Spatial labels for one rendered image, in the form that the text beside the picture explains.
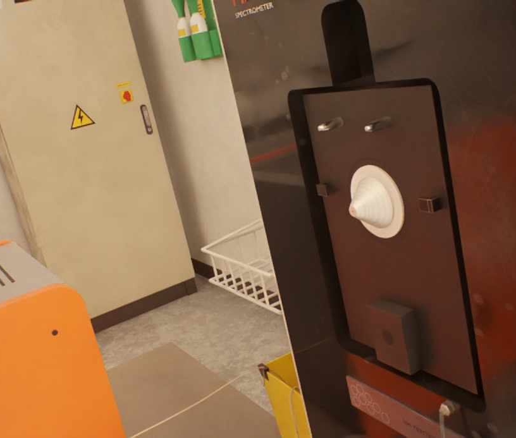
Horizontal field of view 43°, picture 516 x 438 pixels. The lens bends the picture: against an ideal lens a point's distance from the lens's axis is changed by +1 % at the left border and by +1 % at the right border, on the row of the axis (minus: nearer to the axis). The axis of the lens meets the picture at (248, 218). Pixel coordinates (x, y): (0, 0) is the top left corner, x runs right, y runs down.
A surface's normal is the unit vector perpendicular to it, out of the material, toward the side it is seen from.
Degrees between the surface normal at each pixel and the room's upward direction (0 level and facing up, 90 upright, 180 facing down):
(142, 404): 0
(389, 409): 90
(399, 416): 90
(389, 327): 90
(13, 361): 90
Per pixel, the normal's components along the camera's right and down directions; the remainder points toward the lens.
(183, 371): -0.22, -0.94
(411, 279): -0.84, 0.32
